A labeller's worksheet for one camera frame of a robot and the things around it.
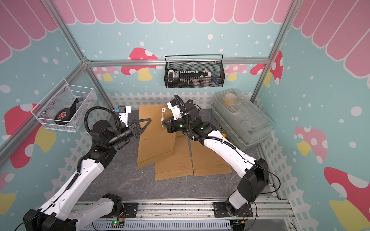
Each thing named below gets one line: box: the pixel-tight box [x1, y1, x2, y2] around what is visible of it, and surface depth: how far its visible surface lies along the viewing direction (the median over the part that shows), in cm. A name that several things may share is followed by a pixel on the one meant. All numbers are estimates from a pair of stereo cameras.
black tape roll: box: [54, 102, 77, 126], surface depth 71 cm
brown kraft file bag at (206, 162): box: [190, 138, 233, 177], surface depth 92 cm
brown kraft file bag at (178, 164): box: [154, 135, 194, 181], surface depth 91 cm
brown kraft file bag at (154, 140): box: [136, 104, 177, 170], surface depth 68 cm
